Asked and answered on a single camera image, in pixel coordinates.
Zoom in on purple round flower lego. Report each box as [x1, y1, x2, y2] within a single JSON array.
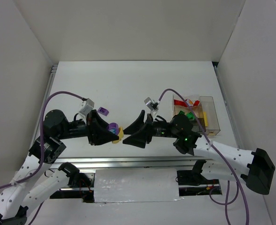
[[107, 122, 119, 135]]

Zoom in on yellow half round lego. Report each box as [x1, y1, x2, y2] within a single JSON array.
[[112, 127, 124, 144]]

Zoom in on red curved lego brick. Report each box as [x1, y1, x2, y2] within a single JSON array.
[[174, 99, 187, 107]]

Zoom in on small red lego brick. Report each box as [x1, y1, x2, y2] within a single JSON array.
[[193, 100, 200, 106]]

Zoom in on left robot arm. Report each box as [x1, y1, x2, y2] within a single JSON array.
[[0, 110, 119, 225]]

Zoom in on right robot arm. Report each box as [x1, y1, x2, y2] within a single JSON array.
[[123, 111, 276, 195]]

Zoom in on purple sloped lego brick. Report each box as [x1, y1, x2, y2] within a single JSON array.
[[98, 107, 109, 116]]

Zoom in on clear plastic container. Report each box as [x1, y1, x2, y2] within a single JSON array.
[[172, 94, 201, 109]]

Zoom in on red flower lego piece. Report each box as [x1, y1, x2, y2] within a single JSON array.
[[185, 99, 193, 106]]

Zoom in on amber plastic container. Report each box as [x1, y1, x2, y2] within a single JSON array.
[[174, 106, 205, 126]]

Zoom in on white taped panel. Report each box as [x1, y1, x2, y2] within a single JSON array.
[[94, 168, 180, 203]]

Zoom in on tall smoky plastic container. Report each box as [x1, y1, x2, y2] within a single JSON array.
[[200, 96, 220, 136]]

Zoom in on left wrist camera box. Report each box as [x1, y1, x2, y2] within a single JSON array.
[[78, 98, 94, 119]]

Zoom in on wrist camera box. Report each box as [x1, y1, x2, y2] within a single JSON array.
[[78, 98, 94, 119], [144, 97, 160, 119]]

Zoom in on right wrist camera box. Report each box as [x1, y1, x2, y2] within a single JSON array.
[[144, 97, 160, 119]]

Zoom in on aluminium front rail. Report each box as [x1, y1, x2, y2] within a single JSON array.
[[51, 157, 243, 168]]

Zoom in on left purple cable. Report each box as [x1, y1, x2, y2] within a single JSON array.
[[0, 91, 86, 225]]

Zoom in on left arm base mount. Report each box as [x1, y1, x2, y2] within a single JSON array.
[[50, 172, 95, 203]]

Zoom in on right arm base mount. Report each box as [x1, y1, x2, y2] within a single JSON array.
[[175, 160, 222, 196]]

